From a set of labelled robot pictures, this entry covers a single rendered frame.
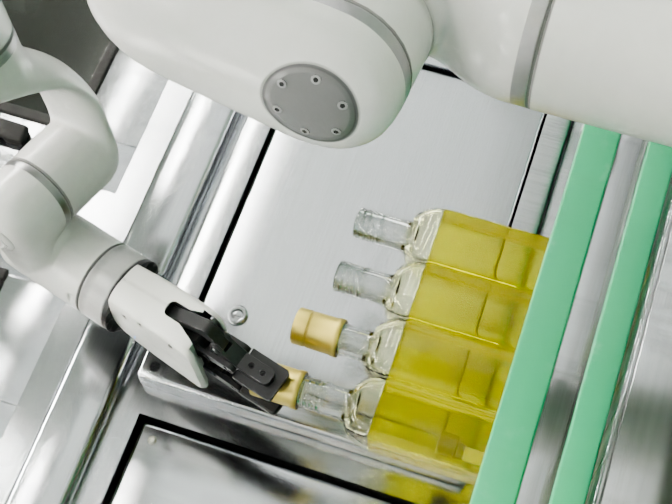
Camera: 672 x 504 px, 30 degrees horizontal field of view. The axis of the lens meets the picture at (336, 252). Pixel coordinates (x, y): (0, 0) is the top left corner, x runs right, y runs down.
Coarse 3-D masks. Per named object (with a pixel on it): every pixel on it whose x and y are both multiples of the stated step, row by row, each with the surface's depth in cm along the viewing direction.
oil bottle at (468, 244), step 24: (432, 216) 114; (456, 216) 114; (408, 240) 114; (432, 240) 113; (456, 240) 113; (480, 240) 113; (504, 240) 113; (528, 240) 113; (456, 264) 112; (480, 264) 112; (504, 264) 112; (528, 264) 112; (528, 288) 111
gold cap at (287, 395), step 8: (288, 368) 110; (296, 376) 109; (288, 384) 109; (296, 384) 109; (280, 392) 109; (288, 392) 109; (296, 392) 109; (272, 400) 110; (280, 400) 110; (288, 400) 109; (296, 408) 111
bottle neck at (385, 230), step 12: (360, 216) 116; (372, 216) 116; (384, 216) 116; (360, 228) 116; (372, 228) 116; (384, 228) 115; (396, 228) 115; (372, 240) 116; (384, 240) 116; (396, 240) 115
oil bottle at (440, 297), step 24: (408, 264) 113; (432, 264) 112; (408, 288) 111; (432, 288) 111; (456, 288) 111; (480, 288) 111; (504, 288) 111; (408, 312) 110; (432, 312) 110; (456, 312) 110; (480, 312) 110; (504, 312) 110; (480, 336) 109; (504, 336) 109
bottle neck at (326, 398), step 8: (304, 376) 110; (304, 384) 109; (312, 384) 109; (320, 384) 109; (328, 384) 110; (304, 392) 109; (312, 392) 109; (320, 392) 109; (328, 392) 109; (336, 392) 109; (344, 392) 109; (296, 400) 109; (304, 400) 109; (312, 400) 109; (320, 400) 109; (328, 400) 109; (336, 400) 109; (344, 400) 108; (304, 408) 110; (312, 408) 109; (320, 408) 109; (328, 408) 109; (336, 408) 109; (336, 416) 109
